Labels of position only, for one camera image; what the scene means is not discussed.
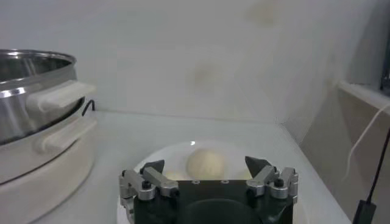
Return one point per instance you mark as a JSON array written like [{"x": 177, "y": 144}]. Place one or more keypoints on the white round plate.
[{"x": 176, "y": 155}]

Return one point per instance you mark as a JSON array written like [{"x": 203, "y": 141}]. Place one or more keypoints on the white side table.
[{"x": 365, "y": 94}]

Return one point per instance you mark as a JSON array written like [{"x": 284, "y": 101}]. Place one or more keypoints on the white steamed baozi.
[{"x": 207, "y": 164}]

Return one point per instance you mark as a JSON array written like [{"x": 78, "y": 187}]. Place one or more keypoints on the steel perforated steamer basket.
[{"x": 18, "y": 100}]

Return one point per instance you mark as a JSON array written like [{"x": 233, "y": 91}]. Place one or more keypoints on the steel steamer pot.
[{"x": 36, "y": 182}]

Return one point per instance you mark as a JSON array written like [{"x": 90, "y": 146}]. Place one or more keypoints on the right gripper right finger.
[{"x": 265, "y": 179}]

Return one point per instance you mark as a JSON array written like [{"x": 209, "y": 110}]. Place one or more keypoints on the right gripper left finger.
[{"x": 158, "y": 179}]

